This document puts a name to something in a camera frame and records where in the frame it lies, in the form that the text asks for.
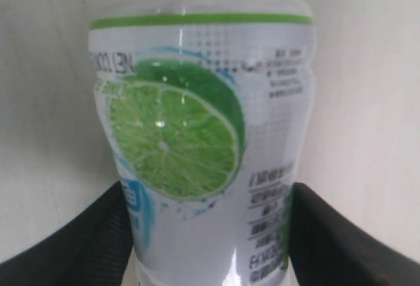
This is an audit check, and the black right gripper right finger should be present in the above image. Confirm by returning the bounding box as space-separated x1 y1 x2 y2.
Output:
289 183 419 286

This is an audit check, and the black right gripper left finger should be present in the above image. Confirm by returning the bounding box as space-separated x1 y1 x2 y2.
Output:
1 182 133 286

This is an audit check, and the lime label clear bottle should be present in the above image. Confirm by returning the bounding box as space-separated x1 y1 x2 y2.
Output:
89 0 316 285

